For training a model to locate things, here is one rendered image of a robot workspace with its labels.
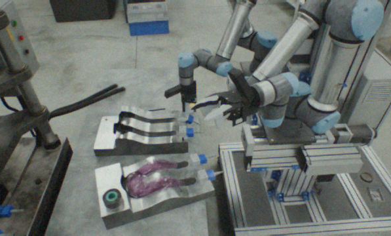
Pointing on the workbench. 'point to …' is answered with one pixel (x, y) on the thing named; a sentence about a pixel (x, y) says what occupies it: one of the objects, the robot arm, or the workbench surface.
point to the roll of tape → (112, 198)
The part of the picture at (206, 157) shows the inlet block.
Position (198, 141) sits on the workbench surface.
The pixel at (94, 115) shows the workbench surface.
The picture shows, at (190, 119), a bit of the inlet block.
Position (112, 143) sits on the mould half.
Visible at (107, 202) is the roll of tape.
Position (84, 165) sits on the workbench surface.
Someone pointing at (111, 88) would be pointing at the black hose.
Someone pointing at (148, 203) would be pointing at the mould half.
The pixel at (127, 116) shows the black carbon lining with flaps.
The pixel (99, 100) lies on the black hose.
